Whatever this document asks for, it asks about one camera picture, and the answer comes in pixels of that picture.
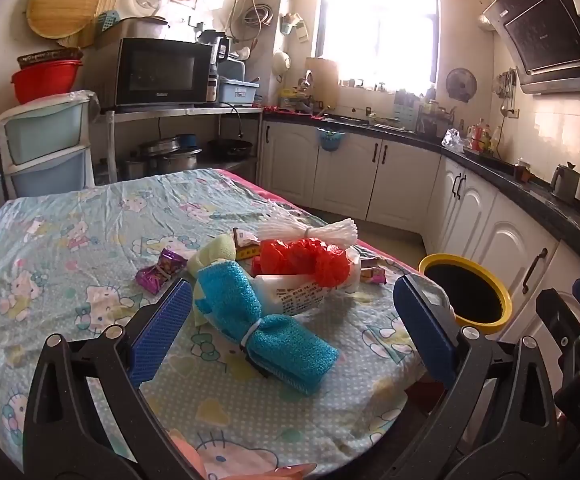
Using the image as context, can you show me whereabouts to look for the blue dish basin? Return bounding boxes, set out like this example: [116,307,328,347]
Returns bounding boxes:
[218,77,261,104]

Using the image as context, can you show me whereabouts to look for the cartoon printed tablecloth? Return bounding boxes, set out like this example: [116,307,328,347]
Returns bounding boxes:
[0,167,451,480]

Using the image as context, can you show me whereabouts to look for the grey pot with lid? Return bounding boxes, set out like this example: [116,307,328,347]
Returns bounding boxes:
[120,16,171,40]

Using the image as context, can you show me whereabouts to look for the round bamboo tray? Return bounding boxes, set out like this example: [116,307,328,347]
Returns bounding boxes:
[26,0,101,38]

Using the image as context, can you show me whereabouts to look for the window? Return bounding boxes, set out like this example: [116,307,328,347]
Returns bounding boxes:
[312,0,441,91]

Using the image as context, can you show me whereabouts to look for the blue towel bundle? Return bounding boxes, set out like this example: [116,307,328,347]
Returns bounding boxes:
[196,259,341,397]

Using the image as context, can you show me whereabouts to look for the black countertop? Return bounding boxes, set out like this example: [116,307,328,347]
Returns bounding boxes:
[262,110,580,271]

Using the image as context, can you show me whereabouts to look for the hanging kitchen utensils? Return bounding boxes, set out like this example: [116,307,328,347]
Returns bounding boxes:
[495,67,518,116]

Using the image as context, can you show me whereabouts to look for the black microwave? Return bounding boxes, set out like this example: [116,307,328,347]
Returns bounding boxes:
[104,37,217,108]

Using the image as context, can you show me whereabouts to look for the dark red patterned basin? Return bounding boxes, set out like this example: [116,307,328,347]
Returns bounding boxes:
[17,47,84,70]

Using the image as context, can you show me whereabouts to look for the green wall holder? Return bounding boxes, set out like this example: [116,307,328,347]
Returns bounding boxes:
[280,11,311,41]

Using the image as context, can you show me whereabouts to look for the red label bottle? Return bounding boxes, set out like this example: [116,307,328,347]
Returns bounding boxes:
[472,122,491,153]

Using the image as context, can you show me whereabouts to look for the yellow rim trash bin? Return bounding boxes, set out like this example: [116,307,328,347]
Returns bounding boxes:
[417,253,514,335]

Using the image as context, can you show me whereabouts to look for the light green towel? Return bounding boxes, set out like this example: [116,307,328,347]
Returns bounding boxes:
[187,236,241,328]

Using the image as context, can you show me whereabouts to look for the purple snack wrapper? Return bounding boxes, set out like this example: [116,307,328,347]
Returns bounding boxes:
[136,248,189,294]

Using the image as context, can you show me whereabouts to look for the steel kettle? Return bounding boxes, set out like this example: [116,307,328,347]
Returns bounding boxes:
[550,162,580,206]

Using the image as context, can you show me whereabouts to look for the red mesh scrubber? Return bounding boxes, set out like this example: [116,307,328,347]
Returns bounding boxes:
[251,238,351,288]

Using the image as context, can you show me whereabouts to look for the wall fan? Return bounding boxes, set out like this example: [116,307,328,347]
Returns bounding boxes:
[445,67,478,103]

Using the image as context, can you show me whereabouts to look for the light blue plastic drawer unit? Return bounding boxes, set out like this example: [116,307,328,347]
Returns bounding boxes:
[0,91,101,198]

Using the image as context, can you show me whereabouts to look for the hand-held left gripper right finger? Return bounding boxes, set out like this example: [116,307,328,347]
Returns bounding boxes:
[392,274,568,480]

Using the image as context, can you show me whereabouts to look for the black wok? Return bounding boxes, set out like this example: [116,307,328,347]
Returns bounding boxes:
[207,138,253,161]

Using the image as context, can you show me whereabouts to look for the metal shelf rack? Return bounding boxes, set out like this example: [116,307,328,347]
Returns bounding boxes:
[90,104,265,186]

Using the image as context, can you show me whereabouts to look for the white kitchen cabinets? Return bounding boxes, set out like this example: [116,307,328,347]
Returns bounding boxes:
[260,120,580,361]

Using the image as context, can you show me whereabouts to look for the steel cooking pot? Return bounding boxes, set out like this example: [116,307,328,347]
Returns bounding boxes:
[157,147,203,176]

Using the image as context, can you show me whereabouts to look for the blue hanging basket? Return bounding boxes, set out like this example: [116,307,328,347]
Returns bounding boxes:
[317,127,347,152]

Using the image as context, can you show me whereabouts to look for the white string bundle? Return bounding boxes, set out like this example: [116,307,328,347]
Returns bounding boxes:
[256,212,359,251]

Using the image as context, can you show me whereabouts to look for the wooden cutting board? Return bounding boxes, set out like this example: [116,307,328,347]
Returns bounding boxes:
[304,57,341,106]

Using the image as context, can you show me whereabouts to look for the red plastic basin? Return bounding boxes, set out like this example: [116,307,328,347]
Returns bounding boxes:
[11,60,83,106]

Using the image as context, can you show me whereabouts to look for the small brown yellow wrapper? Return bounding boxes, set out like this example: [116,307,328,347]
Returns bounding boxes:
[232,228,261,261]

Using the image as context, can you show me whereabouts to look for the white bag with black print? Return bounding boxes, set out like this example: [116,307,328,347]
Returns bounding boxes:
[252,250,361,317]

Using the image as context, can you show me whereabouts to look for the black range hood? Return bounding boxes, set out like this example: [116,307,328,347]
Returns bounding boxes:
[481,0,580,95]

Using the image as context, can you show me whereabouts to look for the clear plastic bag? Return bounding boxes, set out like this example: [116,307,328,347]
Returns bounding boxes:
[441,128,466,151]

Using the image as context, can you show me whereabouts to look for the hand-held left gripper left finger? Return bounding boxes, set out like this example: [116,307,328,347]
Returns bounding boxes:
[22,278,205,480]

